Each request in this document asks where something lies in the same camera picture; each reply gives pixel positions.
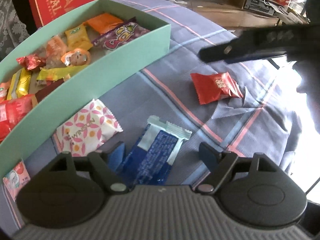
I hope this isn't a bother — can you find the red gift box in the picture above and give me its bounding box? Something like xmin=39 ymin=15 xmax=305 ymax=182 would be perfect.
xmin=25 ymin=0 xmax=112 ymax=28

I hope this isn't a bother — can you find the blue plaid blanket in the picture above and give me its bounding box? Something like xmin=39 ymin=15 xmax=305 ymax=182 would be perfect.
xmin=0 ymin=0 xmax=311 ymax=230

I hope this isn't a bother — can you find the pink snack packet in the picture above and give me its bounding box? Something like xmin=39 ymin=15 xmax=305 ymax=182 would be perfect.
xmin=2 ymin=161 xmax=31 ymax=202

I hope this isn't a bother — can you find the blue white snack packet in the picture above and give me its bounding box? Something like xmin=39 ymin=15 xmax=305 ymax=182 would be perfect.
xmin=117 ymin=115 xmax=193 ymax=186

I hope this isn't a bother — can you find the plain orange snack packet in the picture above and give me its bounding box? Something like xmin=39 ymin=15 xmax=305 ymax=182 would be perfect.
xmin=84 ymin=13 xmax=124 ymax=34

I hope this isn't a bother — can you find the red pillow snack packet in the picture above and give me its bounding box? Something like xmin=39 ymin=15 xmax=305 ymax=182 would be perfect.
xmin=190 ymin=72 xmax=244 ymax=105

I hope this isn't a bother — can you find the brown chocolate packet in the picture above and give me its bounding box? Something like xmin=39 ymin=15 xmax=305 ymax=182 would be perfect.
xmin=34 ymin=76 xmax=66 ymax=103

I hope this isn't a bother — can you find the orange label snack packet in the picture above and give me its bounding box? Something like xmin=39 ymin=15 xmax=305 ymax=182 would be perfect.
xmin=0 ymin=81 xmax=12 ymax=103

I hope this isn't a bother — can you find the orange cartoon candy packet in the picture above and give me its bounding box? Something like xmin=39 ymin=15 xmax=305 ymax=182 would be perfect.
xmin=61 ymin=48 xmax=92 ymax=68

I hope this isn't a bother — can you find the purple snack packet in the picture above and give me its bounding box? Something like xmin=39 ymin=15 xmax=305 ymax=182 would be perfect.
xmin=91 ymin=17 xmax=151 ymax=51

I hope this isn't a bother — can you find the gold yellow snack packet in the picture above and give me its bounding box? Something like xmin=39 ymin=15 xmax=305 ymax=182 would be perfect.
xmin=7 ymin=71 xmax=21 ymax=101
xmin=16 ymin=67 xmax=33 ymax=98

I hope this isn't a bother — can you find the long yellow mango bar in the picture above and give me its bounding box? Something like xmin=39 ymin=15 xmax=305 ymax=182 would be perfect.
xmin=36 ymin=65 xmax=89 ymax=82

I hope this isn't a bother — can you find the clear orange cake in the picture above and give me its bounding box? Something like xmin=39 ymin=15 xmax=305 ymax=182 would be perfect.
xmin=35 ymin=35 xmax=69 ymax=68

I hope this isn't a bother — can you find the grey lace cloth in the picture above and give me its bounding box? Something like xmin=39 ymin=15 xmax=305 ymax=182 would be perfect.
xmin=0 ymin=0 xmax=31 ymax=63

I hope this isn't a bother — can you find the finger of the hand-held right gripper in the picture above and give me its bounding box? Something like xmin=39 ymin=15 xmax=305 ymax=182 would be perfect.
xmin=199 ymin=29 xmax=288 ymax=65

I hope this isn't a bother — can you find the white power strip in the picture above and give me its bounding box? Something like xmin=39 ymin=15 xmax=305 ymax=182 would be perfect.
xmin=276 ymin=11 xmax=308 ymax=26

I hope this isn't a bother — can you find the black media player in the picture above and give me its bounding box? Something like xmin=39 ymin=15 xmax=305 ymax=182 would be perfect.
xmin=244 ymin=0 xmax=276 ymax=12

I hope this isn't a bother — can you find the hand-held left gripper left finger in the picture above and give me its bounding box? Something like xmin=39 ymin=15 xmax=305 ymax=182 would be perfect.
xmin=47 ymin=141 xmax=134 ymax=195

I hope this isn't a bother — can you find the teal cardboard box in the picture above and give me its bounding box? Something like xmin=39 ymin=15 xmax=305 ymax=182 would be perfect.
xmin=0 ymin=0 xmax=172 ymax=178

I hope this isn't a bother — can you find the white floral snack packet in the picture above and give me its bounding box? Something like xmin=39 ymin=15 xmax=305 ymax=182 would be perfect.
xmin=56 ymin=99 xmax=124 ymax=158

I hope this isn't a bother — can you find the yellow green logo packet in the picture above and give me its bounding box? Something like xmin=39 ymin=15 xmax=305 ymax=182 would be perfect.
xmin=64 ymin=23 xmax=94 ymax=52

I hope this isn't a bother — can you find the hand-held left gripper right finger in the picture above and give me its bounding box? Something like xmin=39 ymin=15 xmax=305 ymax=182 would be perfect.
xmin=197 ymin=142 xmax=285 ymax=195

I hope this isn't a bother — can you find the crinkly red candy packet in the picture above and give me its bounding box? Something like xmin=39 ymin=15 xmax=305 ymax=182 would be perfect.
xmin=16 ymin=54 xmax=47 ymax=71

